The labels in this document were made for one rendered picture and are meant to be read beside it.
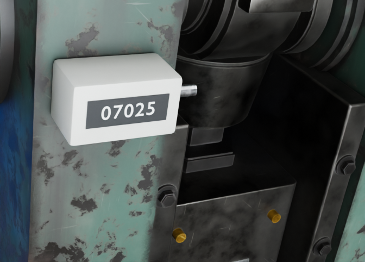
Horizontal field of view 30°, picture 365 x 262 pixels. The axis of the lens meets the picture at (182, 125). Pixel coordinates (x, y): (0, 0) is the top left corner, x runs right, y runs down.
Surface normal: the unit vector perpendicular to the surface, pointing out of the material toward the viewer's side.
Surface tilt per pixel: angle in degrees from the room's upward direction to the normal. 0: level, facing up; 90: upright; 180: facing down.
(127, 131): 90
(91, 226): 90
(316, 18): 98
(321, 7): 87
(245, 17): 107
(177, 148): 90
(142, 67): 0
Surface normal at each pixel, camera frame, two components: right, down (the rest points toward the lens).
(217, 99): 0.14, 0.63
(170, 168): 0.44, 0.48
